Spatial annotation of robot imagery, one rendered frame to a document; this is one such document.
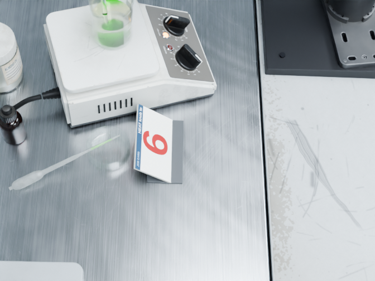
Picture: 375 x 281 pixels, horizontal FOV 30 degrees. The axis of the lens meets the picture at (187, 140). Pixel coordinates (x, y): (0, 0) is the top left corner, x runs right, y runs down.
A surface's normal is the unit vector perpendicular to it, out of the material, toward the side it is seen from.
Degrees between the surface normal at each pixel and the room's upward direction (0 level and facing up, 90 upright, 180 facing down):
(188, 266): 0
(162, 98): 90
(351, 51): 2
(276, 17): 2
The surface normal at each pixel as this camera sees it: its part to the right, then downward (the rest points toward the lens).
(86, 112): 0.30, 0.85
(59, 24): 0.07, -0.47
